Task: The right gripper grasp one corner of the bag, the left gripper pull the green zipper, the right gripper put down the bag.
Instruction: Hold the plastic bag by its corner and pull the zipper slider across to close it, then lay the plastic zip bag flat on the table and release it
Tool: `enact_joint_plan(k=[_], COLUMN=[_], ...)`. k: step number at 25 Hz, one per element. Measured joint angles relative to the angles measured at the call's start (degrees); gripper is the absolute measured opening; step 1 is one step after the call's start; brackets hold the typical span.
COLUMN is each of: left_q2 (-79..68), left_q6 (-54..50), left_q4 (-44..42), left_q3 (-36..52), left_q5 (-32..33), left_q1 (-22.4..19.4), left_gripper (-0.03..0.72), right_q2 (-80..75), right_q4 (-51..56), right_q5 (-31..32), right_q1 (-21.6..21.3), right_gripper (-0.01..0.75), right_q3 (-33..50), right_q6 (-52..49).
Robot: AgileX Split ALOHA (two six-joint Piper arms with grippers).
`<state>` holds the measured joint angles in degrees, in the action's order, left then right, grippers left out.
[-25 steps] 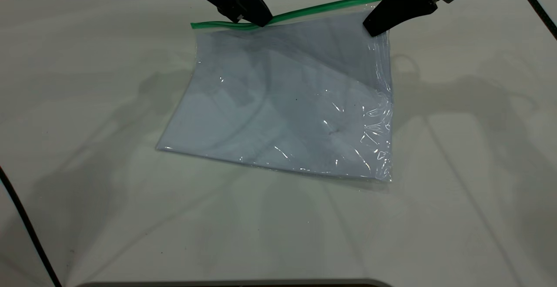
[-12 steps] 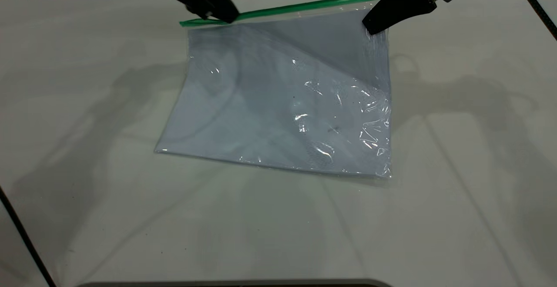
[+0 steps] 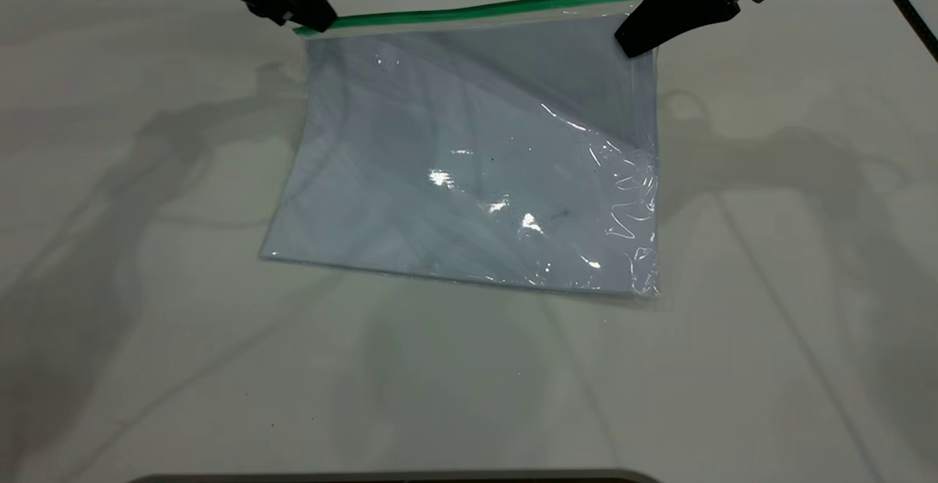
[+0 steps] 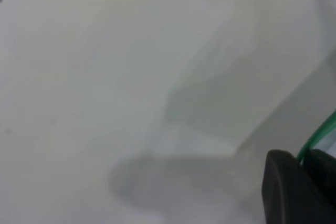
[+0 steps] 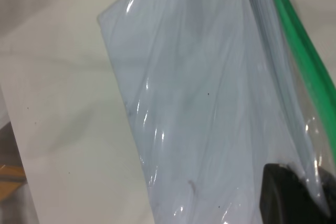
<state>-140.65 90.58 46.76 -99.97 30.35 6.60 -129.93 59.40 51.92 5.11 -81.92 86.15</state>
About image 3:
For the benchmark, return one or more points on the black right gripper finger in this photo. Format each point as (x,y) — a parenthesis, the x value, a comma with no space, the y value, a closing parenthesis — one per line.
(692,23)
(659,10)

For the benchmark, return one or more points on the clear zip bag green zipper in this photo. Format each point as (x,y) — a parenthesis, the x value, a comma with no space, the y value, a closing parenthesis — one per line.
(469,175)

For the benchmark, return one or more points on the dark rounded base plate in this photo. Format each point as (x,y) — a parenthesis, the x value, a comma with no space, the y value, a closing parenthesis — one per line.
(396,478)

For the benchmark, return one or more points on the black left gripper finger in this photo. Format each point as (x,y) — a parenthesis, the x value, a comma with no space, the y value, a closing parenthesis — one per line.
(289,14)
(315,5)

